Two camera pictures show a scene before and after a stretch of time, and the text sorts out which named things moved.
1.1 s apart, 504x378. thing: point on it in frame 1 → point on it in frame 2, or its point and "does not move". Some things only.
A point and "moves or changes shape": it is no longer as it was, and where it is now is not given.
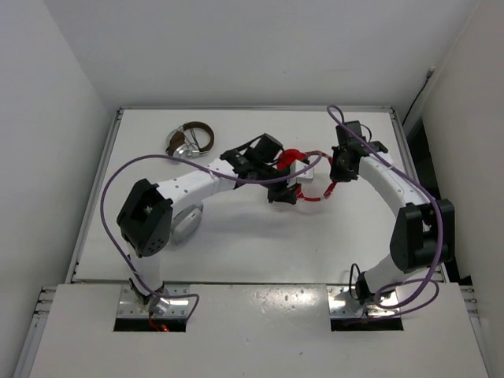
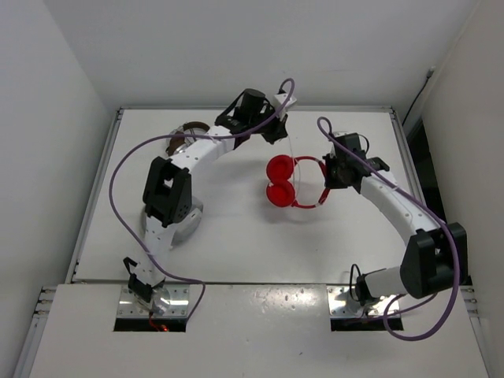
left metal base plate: [129, 305] does not move
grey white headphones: [185, 223] does not move
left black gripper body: [276, 189] → [268, 130]
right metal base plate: [342, 303] does not move
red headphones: [284, 161] moves or changes shape
